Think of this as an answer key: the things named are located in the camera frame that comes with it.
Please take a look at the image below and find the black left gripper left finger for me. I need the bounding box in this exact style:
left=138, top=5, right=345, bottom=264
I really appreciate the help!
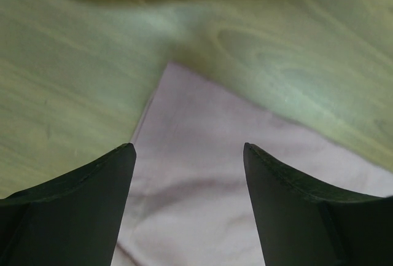
left=1, top=143, right=136, bottom=265

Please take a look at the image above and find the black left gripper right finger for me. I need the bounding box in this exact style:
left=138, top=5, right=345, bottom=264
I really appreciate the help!
left=243, top=143, right=392, bottom=266

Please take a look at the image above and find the pink printed t-shirt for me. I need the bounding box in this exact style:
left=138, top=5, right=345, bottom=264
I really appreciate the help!
left=112, top=65, right=392, bottom=265

